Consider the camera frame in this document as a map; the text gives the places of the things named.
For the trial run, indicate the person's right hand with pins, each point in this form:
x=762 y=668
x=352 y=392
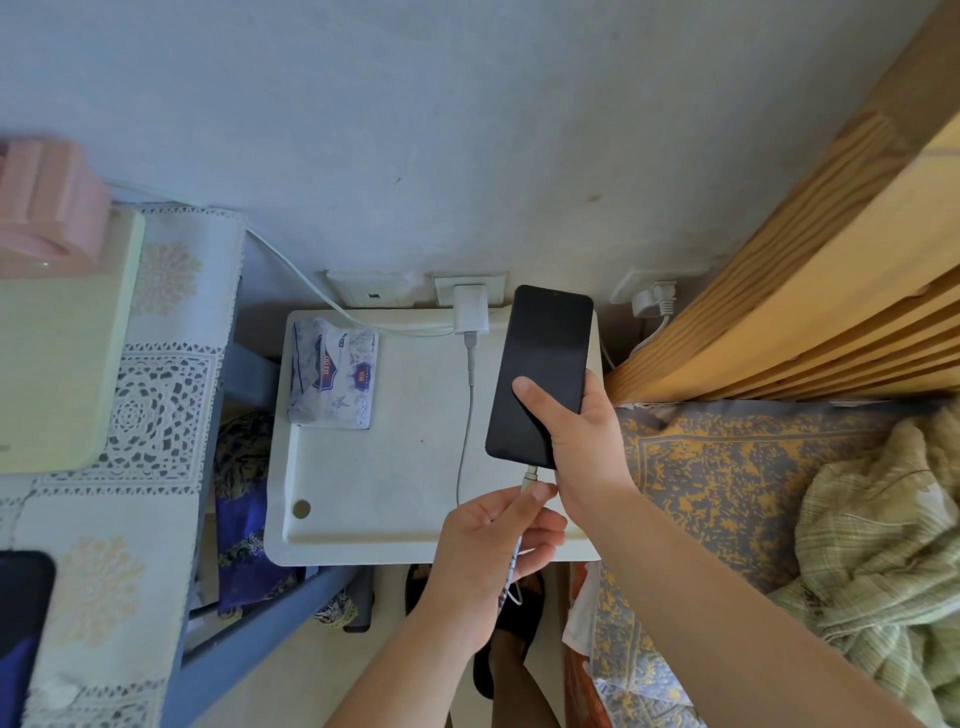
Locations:
x=589 y=457

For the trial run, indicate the person's left hand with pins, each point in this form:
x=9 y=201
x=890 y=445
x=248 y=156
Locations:
x=480 y=555

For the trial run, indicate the black smartphone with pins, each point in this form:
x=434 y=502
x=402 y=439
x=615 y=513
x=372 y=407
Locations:
x=544 y=345

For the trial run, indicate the white charger plug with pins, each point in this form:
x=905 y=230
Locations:
x=471 y=309

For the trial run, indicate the white wall socket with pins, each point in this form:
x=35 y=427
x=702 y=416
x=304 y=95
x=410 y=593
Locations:
x=495 y=289

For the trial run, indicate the person's leg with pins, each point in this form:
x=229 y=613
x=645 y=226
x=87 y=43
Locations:
x=521 y=690

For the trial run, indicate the black slipper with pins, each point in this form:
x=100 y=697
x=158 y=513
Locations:
x=525 y=615

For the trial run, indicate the white plastic drawer cabinet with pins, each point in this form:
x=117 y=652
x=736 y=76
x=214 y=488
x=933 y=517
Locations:
x=375 y=480

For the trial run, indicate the blue white tissue pack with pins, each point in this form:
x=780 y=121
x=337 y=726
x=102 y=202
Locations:
x=334 y=375

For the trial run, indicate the purple patterned bag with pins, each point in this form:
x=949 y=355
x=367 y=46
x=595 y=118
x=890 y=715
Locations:
x=244 y=540

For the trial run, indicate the blue grey metal desk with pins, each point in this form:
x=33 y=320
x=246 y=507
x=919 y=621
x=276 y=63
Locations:
x=247 y=637

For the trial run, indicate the wooden slatted headboard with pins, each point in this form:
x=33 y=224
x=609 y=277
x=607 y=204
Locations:
x=825 y=262

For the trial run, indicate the green plaid blanket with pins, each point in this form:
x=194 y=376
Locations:
x=885 y=570

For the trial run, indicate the white lace tablecloth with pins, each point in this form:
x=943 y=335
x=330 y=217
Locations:
x=127 y=525

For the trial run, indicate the dark printed mouse pad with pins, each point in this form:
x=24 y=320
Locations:
x=22 y=622

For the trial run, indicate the cream pink desk lamp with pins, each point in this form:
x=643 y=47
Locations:
x=60 y=360

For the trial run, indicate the white wall outlet with plug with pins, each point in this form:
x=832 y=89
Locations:
x=690 y=279

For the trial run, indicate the white wall plate small port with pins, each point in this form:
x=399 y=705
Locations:
x=371 y=287

